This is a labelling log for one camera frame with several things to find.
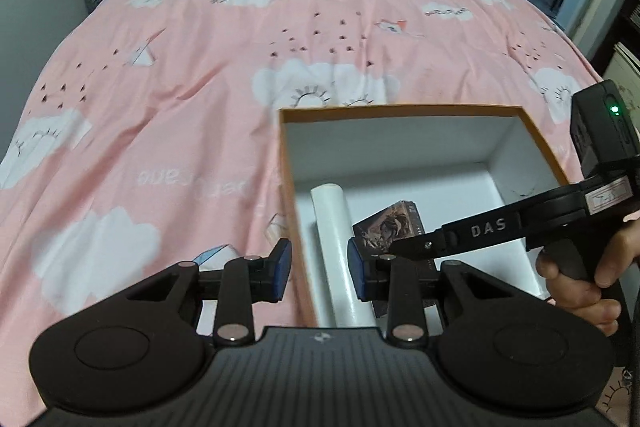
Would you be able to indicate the pink cloud print bedspread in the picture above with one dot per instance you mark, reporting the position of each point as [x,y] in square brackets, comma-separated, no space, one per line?
[175,107]

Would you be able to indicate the dark printed card box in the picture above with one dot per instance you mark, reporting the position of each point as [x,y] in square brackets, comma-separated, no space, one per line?
[390,222]

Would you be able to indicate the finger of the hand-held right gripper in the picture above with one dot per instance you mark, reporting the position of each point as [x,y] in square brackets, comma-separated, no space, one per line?
[420,244]

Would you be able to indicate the white storage shelf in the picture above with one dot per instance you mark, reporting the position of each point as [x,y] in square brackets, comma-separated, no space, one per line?
[627,62]

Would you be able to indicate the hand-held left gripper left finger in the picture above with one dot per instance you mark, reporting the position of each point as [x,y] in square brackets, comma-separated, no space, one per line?
[281,269]

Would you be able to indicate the person's right hand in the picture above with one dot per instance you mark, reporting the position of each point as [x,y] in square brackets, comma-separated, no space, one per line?
[575,294]

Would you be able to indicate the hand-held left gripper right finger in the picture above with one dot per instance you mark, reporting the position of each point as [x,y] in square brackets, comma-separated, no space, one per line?
[356,269]

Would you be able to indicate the orange cardboard box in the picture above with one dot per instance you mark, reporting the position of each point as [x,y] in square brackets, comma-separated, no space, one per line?
[390,147]

